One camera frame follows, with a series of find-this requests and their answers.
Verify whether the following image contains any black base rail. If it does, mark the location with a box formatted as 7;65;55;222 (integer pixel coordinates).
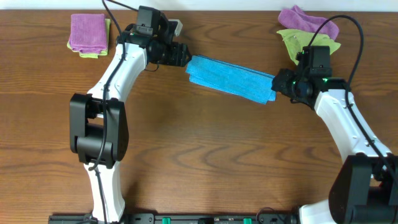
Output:
48;213;300;224

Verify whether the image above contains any crumpled purple cloth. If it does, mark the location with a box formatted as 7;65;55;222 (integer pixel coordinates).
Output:
278;5;340;40

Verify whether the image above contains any blue microfiber cloth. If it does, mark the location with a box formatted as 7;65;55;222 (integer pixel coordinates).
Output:
186;55;276;104

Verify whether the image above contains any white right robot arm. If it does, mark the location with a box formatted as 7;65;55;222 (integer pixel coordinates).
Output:
272;69;397;223

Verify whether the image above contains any folded purple cloth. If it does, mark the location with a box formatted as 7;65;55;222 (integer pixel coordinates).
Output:
68;13;109;55

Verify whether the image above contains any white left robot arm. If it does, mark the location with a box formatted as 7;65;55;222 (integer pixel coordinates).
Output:
69;32;192;223

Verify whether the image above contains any crumpled green cloth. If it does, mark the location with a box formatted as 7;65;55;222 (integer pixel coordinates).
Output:
277;29;341;65

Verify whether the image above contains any folded green cloth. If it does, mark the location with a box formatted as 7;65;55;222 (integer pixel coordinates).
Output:
67;18;112;60

